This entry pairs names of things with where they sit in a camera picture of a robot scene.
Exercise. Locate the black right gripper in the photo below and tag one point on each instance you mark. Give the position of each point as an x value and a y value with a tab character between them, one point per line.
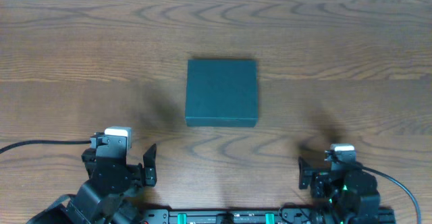
314	179

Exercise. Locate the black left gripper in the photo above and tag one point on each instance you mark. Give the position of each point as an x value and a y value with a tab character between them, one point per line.
136	175

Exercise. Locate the black gift box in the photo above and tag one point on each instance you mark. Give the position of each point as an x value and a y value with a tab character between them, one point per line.
222	93

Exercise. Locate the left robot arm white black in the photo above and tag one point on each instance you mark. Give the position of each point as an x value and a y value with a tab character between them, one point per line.
103	197

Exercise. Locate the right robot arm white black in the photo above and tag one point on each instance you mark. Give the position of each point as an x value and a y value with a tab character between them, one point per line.
344	193

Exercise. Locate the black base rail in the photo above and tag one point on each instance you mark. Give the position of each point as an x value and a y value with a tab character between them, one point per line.
282	216

